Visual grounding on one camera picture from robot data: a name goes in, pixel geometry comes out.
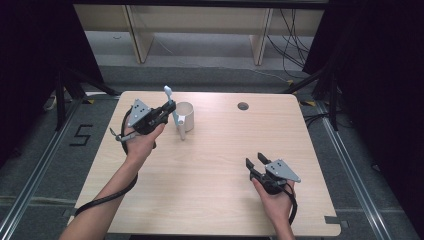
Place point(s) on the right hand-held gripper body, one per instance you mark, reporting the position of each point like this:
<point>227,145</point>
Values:
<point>283,171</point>

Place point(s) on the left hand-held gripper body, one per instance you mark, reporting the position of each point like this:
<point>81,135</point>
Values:
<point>141,115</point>

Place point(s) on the light blue toothbrush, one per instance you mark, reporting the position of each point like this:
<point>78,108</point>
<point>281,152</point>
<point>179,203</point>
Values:
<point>170,96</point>

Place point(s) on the person's left hand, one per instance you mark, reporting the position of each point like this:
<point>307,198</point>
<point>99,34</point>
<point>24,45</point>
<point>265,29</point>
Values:
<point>141,148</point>

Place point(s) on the person's right hand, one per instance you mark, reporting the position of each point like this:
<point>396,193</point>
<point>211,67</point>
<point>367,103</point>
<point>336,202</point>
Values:
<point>276,206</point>

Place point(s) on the yellow black hazard tape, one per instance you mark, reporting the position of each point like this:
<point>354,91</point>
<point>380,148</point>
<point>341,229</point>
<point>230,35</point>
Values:
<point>88,101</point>
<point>308,103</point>

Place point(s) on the black metal stand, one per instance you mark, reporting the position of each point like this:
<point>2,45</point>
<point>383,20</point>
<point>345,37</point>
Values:
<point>60,100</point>
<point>333,100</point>

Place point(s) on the beige shelving unit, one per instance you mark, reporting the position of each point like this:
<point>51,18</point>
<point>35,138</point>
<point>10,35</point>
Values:
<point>200,20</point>

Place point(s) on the black curtain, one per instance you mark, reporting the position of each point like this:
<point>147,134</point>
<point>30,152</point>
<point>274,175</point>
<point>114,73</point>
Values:
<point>33,66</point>
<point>383,83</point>

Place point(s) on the metal floor rail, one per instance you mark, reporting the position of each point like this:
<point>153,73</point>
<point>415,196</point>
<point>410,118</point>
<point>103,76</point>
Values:
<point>40,166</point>
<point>353,166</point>

